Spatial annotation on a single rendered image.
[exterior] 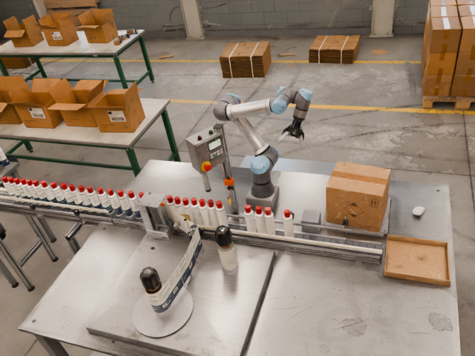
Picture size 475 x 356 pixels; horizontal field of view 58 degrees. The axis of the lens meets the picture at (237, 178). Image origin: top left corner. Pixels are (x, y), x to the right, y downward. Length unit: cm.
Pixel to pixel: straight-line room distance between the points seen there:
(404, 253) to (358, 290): 35
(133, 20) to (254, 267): 700
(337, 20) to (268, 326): 594
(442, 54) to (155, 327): 404
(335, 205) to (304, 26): 539
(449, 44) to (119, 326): 415
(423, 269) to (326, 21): 560
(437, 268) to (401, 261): 17
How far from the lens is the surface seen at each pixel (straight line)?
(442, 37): 504
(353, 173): 246
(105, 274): 261
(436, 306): 228
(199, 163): 226
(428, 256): 246
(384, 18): 731
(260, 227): 239
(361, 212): 243
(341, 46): 650
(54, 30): 666
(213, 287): 227
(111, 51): 596
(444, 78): 523
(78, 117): 424
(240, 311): 216
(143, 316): 225
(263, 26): 772
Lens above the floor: 264
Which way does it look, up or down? 38 degrees down
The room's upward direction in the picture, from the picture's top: 10 degrees counter-clockwise
